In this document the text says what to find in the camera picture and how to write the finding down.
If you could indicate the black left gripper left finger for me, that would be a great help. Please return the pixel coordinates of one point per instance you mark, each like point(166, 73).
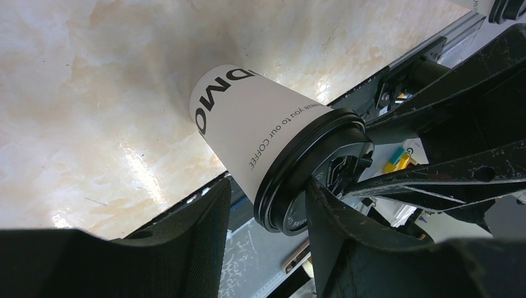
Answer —
point(180, 256)

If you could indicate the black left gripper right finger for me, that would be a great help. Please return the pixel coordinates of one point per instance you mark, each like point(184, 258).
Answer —
point(355, 256)

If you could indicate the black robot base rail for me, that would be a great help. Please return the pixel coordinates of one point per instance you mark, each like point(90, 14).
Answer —
point(371, 98)

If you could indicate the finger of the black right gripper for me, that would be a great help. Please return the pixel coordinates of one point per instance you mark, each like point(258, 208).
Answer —
point(452, 184)

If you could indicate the black cup lid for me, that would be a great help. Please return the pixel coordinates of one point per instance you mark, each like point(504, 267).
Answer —
point(333, 149)
point(503, 10)

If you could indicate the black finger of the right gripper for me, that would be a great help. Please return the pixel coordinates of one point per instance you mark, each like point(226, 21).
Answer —
point(481, 100)

